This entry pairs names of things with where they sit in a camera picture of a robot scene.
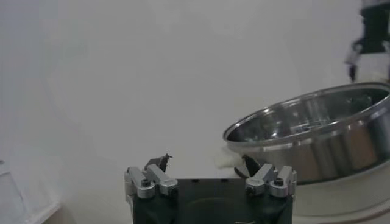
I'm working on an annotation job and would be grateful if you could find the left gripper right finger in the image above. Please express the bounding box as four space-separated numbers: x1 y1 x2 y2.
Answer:
241 154 298 199

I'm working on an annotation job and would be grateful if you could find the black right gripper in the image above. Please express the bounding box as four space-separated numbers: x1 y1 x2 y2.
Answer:
344 2 390 83

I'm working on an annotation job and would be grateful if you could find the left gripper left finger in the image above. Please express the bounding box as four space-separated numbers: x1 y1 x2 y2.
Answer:
124 153 179 200

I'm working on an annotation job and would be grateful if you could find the perforated steel steamer basket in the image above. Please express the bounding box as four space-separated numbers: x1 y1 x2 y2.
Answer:
222 82 390 186

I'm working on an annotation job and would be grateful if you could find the white side table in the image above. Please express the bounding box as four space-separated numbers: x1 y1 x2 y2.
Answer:
0 159 62 224

